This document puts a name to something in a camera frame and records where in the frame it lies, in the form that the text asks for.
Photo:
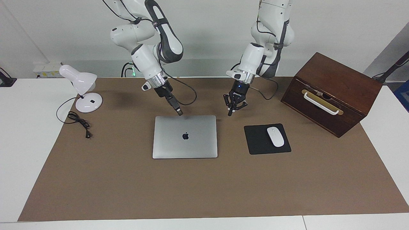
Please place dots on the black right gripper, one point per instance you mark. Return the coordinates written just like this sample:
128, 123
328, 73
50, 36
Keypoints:
164, 91

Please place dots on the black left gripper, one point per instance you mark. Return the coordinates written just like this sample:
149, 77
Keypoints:
239, 89

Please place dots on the silver grey laptop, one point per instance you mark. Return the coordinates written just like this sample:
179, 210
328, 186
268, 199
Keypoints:
185, 147

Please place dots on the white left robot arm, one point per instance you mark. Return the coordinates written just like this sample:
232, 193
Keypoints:
252, 57

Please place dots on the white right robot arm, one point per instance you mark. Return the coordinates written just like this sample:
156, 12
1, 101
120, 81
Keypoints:
147, 60

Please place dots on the black mouse pad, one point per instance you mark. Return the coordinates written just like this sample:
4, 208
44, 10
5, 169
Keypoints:
255, 140

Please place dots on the white computer mouse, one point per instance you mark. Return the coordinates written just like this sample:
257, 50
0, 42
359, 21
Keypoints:
275, 136

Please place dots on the brown table mat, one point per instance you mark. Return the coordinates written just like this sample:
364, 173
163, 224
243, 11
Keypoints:
204, 188

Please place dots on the white desk lamp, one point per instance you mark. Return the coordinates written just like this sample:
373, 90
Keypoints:
83, 81

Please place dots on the dark brown wooden box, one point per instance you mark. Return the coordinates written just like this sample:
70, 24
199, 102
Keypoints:
348, 86

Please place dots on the white power strip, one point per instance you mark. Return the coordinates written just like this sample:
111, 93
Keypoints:
44, 68

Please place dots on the black stand pole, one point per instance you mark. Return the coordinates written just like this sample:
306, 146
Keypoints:
391, 69

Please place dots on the blue crate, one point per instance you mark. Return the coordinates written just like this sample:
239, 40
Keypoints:
403, 95

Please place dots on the black clamp mount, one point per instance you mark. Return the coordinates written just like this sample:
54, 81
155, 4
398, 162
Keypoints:
6, 81

